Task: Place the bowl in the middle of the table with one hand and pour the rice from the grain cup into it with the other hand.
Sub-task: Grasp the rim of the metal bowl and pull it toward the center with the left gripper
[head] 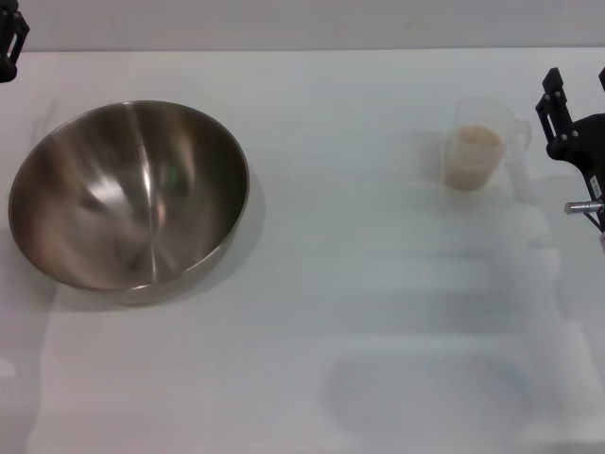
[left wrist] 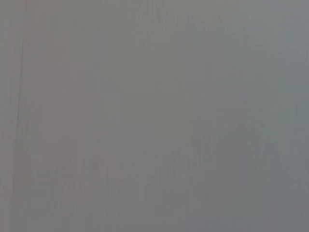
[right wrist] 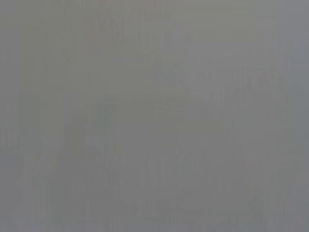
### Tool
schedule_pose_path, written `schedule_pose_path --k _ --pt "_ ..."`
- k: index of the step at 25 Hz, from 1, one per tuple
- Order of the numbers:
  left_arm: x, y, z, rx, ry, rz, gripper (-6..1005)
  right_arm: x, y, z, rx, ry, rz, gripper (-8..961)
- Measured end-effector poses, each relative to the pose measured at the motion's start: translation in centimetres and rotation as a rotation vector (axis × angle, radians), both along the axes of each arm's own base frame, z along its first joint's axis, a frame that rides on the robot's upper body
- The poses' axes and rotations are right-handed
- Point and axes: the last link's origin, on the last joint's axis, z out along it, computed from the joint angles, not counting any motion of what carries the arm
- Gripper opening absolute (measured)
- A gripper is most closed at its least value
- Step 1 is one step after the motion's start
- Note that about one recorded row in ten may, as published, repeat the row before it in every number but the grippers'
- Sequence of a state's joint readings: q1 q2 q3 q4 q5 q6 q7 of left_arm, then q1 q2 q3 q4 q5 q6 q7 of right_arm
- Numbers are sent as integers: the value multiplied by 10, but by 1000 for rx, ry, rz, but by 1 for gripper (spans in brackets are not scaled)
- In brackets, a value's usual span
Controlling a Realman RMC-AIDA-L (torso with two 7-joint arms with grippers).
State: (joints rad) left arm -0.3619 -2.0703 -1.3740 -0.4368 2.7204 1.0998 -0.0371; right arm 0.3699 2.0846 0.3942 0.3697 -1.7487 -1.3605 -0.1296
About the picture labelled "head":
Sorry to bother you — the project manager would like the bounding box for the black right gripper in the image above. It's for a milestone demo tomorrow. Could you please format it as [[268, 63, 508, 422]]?
[[535, 67, 605, 233]]

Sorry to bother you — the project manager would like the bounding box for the clear plastic measuring cup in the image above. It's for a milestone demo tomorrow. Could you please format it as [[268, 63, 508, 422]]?
[[443, 96, 533, 192]]

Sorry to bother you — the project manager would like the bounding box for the pile of white rice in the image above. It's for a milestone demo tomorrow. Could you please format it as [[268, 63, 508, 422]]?
[[446, 123, 502, 191]]

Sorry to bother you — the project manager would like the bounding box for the stainless steel mixing bowl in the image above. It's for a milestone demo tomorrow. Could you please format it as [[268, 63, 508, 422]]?
[[8, 99, 251, 305]]

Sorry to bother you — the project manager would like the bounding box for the silver cylindrical connector plug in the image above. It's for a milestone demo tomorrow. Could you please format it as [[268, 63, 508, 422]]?
[[564, 201, 605, 217]]

